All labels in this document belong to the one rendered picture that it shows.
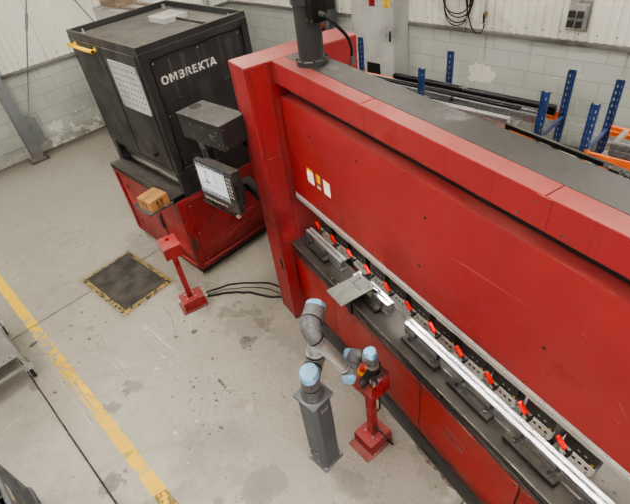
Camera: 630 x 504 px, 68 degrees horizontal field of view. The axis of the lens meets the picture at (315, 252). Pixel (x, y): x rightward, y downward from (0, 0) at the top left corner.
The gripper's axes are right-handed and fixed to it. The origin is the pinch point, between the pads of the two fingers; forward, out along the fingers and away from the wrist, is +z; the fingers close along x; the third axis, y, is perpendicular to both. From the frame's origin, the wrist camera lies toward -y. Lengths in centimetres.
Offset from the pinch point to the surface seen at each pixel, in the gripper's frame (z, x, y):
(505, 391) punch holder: -42, -68, 27
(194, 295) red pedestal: 58, 222, -28
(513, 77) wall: 35, 196, 456
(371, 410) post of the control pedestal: 29.3, 2.4, -3.3
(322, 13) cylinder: -181, 88, 76
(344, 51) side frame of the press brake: -139, 125, 119
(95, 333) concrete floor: 63, 263, -120
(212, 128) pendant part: -117, 160, 24
